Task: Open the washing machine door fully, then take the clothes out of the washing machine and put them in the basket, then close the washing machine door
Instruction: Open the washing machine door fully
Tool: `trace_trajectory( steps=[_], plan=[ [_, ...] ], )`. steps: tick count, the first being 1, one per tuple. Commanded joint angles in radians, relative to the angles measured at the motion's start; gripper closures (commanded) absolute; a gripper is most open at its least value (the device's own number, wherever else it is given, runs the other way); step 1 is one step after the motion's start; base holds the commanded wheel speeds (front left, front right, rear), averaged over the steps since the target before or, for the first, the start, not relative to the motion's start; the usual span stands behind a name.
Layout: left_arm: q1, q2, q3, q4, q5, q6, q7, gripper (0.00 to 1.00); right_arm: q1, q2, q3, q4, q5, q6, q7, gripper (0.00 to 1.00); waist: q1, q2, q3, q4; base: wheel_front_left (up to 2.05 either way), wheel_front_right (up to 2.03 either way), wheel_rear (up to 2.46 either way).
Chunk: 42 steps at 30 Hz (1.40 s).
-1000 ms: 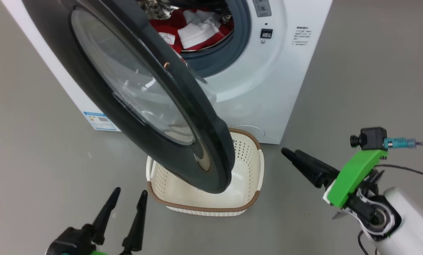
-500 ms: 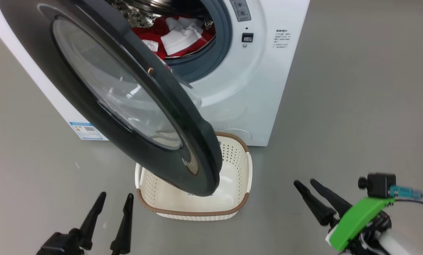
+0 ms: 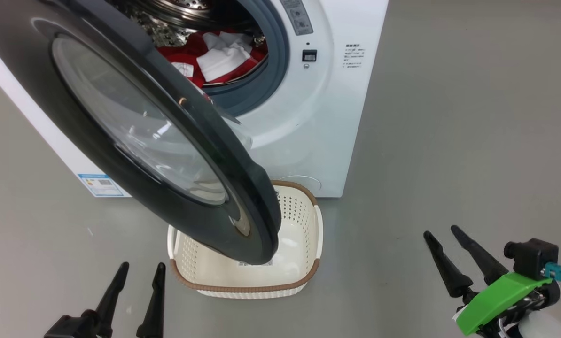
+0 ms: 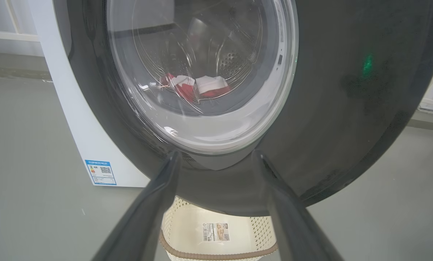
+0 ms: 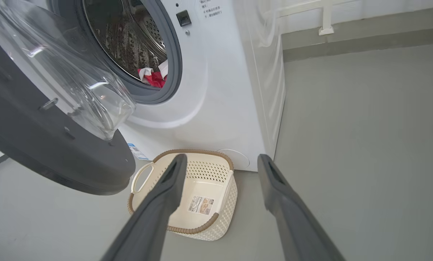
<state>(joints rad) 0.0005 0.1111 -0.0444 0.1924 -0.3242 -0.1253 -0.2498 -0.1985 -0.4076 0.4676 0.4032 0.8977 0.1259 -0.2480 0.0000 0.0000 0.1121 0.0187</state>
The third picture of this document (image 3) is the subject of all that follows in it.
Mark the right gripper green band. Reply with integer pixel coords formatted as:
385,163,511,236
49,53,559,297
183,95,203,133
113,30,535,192
423,225,561,337

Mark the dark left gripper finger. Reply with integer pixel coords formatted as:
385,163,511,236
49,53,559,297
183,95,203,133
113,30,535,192
136,262,166,338
95,262,130,338

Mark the white garment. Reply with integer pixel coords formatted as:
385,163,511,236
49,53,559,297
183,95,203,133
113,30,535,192
197,32,254,83

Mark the dark round glass washer door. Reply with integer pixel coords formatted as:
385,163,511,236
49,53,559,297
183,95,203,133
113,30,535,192
0,0,281,266

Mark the red garment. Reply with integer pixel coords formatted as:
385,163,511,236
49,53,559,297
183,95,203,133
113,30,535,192
157,31,268,89

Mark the basket product label sticker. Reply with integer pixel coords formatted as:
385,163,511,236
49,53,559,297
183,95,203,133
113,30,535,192
237,257,274,268

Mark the cream basket with brown rim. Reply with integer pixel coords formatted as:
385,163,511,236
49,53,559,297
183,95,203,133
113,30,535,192
167,180,324,300

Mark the white front-load washing machine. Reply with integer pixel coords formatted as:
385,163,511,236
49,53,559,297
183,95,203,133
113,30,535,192
0,0,389,198

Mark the grey rubber door gasket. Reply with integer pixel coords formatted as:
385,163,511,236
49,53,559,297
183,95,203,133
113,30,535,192
201,0,290,117

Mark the blue energy label sticker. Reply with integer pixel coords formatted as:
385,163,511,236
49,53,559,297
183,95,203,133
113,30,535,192
78,174,124,197

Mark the black text notice sticker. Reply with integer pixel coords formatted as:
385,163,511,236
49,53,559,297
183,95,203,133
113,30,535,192
343,44,368,69

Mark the stainless steel washer drum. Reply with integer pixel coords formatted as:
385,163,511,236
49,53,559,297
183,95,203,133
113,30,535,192
107,0,268,47

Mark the grey warning sticker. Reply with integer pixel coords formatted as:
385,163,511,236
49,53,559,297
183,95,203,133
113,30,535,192
280,0,314,36

